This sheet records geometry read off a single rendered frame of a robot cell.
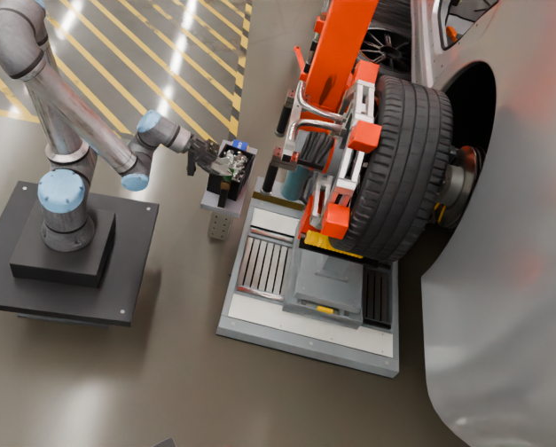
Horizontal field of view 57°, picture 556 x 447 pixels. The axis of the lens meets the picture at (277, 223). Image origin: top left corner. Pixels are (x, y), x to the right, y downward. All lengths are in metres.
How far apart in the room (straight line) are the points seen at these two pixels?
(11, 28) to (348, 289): 1.62
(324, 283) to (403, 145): 0.90
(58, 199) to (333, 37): 1.21
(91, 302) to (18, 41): 0.96
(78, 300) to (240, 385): 0.75
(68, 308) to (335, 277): 1.13
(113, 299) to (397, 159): 1.16
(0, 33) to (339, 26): 1.20
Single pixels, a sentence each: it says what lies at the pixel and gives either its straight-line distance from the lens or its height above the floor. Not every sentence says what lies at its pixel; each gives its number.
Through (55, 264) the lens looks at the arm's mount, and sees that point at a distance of 2.04.
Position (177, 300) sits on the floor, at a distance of 2.39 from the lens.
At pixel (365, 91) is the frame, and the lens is 1.83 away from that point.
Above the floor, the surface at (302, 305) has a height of 0.17.
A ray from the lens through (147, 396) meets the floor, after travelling 2.20.
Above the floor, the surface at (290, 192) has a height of 0.54.
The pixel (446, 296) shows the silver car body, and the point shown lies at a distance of 1.59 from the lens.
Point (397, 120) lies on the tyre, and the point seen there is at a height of 1.16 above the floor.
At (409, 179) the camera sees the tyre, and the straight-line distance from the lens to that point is 1.64.
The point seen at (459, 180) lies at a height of 0.92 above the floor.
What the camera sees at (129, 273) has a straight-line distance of 2.10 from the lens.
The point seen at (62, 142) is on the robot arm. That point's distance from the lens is 1.93.
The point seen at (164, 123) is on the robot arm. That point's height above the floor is 0.88.
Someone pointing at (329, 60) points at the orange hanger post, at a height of 0.96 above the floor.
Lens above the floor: 2.06
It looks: 48 degrees down
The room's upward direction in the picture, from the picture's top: 20 degrees clockwise
